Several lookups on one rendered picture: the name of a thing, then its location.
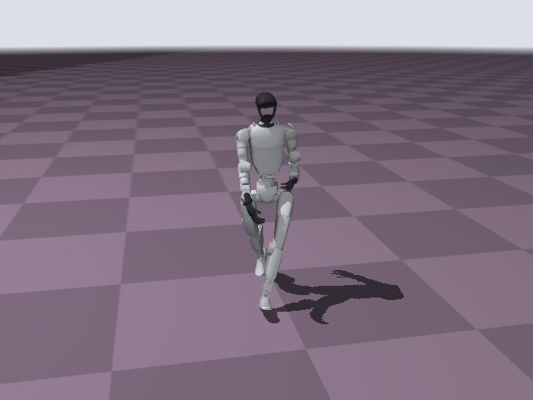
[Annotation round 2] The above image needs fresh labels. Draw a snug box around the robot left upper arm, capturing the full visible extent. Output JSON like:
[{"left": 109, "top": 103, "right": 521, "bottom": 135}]
[{"left": 282, "top": 123, "right": 301, "bottom": 163}]

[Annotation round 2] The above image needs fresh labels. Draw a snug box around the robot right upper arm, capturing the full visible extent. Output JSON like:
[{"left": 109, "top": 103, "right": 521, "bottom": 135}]
[{"left": 235, "top": 127, "right": 251, "bottom": 173}]

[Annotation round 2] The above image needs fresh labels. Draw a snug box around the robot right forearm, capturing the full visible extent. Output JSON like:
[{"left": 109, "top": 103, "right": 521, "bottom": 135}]
[{"left": 237, "top": 163, "right": 252, "bottom": 203}]

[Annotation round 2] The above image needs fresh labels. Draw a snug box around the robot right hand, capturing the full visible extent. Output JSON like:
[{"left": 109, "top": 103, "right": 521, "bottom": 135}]
[{"left": 243, "top": 192, "right": 266, "bottom": 224}]

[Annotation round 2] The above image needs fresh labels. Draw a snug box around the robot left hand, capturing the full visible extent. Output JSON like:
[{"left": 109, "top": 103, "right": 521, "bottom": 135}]
[{"left": 280, "top": 176, "right": 298, "bottom": 192}]

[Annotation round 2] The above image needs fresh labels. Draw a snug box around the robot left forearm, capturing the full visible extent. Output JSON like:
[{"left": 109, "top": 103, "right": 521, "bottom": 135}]
[{"left": 289, "top": 154, "right": 301, "bottom": 181}]

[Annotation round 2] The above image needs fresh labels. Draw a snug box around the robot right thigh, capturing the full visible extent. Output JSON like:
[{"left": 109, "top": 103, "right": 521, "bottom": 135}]
[{"left": 240, "top": 189, "right": 263, "bottom": 238}]

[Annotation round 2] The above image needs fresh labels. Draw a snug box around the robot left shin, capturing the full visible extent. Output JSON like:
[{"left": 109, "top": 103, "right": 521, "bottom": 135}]
[{"left": 262, "top": 248, "right": 283, "bottom": 298}]

